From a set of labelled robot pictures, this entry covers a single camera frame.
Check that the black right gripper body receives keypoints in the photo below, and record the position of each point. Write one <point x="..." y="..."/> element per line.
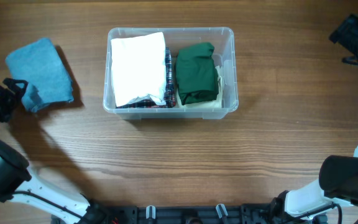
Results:
<point x="355" y="35"/>

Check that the blue cloth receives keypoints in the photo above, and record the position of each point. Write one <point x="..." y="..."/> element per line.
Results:
<point x="40" y="65"/>

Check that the white cloth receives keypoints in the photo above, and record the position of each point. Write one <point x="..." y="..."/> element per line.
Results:
<point x="138" y="69"/>

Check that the cream cloth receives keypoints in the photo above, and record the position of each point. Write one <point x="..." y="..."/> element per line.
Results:
<point x="217" y="103"/>

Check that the plaid cloth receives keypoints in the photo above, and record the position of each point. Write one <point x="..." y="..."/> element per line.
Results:
<point x="169" y="95"/>

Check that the dark green cloth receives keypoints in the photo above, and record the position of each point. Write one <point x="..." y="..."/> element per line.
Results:
<point x="196" y="75"/>

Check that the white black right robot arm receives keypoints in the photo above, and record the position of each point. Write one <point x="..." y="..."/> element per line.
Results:
<point x="337" y="184"/>

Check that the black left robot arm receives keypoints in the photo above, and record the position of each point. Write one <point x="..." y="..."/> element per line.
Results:
<point x="19" y="183"/>

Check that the clear plastic storage bin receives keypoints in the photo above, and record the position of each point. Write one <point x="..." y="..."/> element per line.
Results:
<point x="222" y="38"/>

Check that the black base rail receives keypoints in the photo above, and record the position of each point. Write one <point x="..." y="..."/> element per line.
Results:
<point x="219" y="214"/>

